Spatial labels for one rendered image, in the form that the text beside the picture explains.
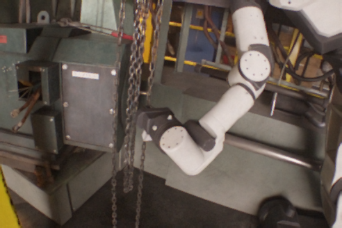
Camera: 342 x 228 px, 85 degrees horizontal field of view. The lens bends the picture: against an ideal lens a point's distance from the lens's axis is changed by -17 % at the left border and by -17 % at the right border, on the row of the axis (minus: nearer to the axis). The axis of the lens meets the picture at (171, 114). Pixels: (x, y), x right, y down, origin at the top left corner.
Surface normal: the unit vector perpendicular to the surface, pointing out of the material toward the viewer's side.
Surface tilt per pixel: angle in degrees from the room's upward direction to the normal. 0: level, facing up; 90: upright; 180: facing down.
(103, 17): 90
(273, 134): 90
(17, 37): 90
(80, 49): 45
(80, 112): 90
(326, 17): 109
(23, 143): 62
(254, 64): 56
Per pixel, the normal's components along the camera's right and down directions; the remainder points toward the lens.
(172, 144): -0.47, -0.65
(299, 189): -0.38, 0.33
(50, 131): -0.05, 0.40
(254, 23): 0.04, -0.18
